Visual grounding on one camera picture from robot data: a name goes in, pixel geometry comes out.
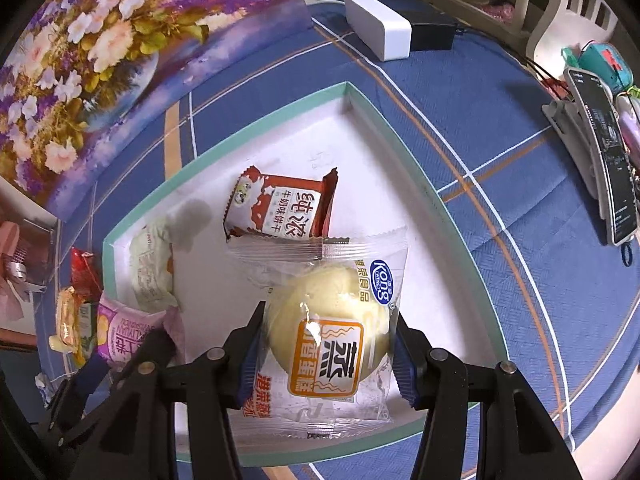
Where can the red printed snack packet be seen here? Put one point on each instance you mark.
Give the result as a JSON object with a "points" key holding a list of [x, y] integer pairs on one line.
{"points": [[84, 272]]}

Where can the brown and white biscuit packet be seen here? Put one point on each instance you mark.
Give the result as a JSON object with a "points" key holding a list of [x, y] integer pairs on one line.
{"points": [[280, 205]]}

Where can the teal toy case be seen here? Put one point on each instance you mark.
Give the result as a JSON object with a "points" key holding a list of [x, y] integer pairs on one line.
{"points": [[602, 60]]}

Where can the pink flower bouquet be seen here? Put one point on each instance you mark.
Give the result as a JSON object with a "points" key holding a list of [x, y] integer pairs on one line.
{"points": [[15, 280]]}

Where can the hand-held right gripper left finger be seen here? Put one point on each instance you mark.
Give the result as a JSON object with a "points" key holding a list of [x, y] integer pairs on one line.
{"points": [[250, 360]]}

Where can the yellow snack packet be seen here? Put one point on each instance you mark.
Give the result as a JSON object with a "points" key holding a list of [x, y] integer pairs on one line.
{"points": [[67, 320]]}

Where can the white tray with teal rim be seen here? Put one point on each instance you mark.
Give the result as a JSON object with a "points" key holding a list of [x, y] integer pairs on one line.
{"points": [[360, 160]]}

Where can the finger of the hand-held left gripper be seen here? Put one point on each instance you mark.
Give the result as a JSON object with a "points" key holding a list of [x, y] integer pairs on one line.
{"points": [[160, 344], [94, 374]]}

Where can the white wooden chair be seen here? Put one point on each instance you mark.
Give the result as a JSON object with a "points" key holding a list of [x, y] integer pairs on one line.
{"points": [[555, 15]]}

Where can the white phone stand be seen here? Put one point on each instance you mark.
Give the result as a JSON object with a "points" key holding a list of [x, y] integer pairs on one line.
{"points": [[567, 120]]}

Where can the crumpled white wrapper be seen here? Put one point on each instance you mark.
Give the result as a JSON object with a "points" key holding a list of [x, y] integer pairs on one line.
{"points": [[43, 387]]}

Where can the white rectangular box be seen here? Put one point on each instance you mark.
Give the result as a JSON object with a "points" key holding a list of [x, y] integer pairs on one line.
{"points": [[380, 25]]}

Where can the clear steamed cake packet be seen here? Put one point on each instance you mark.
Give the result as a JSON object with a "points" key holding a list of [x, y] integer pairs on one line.
{"points": [[325, 300]]}

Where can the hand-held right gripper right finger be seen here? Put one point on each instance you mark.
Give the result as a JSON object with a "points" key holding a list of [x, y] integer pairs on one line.
{"points": [[406, 370]]}

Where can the blue plaid tablecloth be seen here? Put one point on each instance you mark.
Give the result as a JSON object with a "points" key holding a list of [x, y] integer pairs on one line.
{"points": [[500, 160]]}

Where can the black power adapter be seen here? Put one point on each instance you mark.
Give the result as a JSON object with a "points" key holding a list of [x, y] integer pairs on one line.
{"points": [[430, 30]]}

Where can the pale cream cake packet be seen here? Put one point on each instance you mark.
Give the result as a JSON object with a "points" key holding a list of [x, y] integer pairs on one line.
{"points": [[150, 270]]}

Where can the pink fabric item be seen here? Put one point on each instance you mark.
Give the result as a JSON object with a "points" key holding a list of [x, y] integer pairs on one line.
{"points": [[500, 10]]}

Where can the pink snack packet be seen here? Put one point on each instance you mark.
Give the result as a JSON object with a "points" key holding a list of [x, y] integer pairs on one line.
{"points": [[125, 325]]}

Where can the black smartphone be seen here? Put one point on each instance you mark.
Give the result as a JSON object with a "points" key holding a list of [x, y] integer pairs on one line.
{"points": [[605, 160]]}

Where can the floral painting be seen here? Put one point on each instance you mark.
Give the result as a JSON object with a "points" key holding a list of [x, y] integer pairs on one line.
{"points": [[125, 60]]}

